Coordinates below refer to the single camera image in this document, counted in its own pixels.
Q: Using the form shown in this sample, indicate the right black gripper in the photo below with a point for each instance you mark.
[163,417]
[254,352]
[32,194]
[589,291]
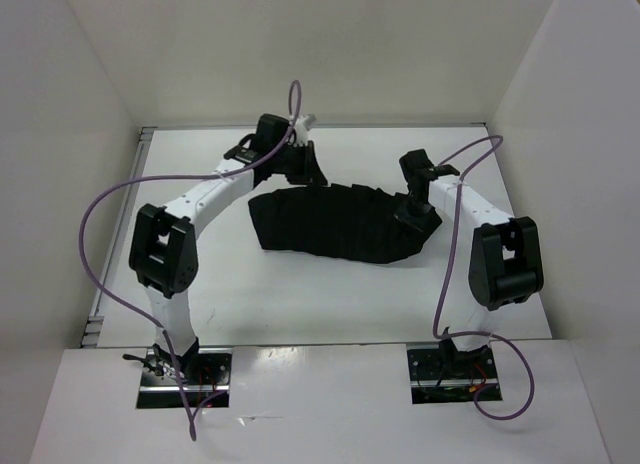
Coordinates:
[403,215]

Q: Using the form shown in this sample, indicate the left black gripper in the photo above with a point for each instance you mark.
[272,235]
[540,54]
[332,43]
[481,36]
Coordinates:
[311,172]

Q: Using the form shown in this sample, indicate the black pleated skirt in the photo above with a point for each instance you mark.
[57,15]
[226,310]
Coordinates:
[355,223]

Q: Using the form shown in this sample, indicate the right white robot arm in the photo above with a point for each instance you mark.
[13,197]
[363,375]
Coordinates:
[504,264]

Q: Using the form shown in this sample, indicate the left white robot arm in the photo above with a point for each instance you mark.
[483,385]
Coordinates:
[164,253]

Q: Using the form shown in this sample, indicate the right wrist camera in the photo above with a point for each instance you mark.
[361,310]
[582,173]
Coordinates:
[417,165]

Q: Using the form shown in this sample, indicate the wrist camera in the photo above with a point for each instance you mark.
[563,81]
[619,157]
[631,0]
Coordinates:
[417,165]
[269,132]

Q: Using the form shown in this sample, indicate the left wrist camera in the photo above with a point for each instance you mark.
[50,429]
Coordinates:
[269,132]

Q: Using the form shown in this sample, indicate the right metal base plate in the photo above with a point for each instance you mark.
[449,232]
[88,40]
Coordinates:
[437,379]

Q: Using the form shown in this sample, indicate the metal base plate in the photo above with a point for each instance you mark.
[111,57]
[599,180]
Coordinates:
[207,384]
[437,379]

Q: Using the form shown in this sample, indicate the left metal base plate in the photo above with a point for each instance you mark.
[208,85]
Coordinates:
[207,384]

